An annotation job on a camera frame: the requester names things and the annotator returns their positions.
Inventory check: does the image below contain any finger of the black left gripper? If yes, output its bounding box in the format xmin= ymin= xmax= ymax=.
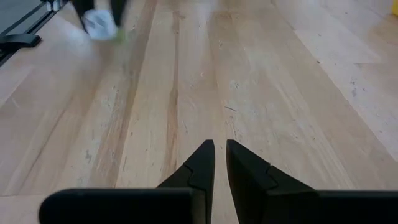
xmin=70 ymin=0 xmax=96 ymax=32
xmin=110 ymin=0 xmax=128 ymax=28

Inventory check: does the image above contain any black table edge bracket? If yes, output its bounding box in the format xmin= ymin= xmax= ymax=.
xmin=0 ymin=33 xmax=42 ymax=50

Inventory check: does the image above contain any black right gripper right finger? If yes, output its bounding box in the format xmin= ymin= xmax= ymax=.
xmin=226 ymin=139 xmax=398 ymax=224

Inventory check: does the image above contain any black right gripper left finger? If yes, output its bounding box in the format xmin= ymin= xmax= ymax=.
xmin=39 ymin=139 xmax=216 ymax=224

